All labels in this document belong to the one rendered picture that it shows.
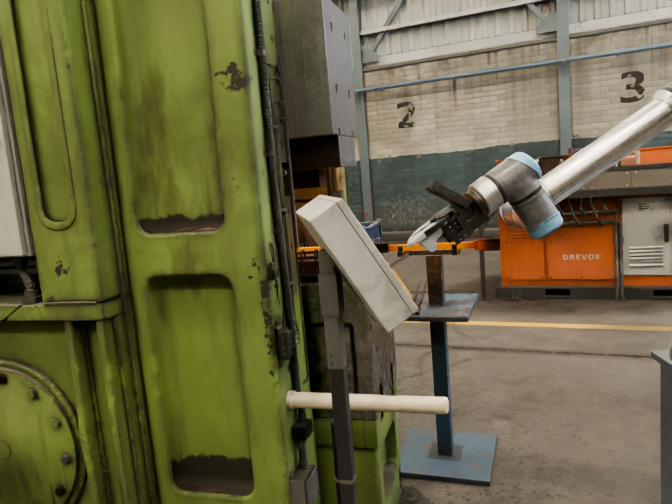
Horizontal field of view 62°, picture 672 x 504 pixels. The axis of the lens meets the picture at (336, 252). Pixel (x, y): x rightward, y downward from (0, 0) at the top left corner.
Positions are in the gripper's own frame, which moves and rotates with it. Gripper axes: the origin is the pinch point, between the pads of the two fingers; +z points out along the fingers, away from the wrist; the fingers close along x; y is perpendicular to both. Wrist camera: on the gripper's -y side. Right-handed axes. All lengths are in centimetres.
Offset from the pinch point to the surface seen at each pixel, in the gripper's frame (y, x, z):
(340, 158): -24.6, 35.7, -2.9
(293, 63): -55, 35, -7
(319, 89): -45, 32, -9
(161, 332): -14, 32, 71
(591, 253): 182, 302, -179
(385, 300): 0.1, -27.0, 15.6
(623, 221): 170, 289, -211
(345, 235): -15.5, -27.0, 14.7
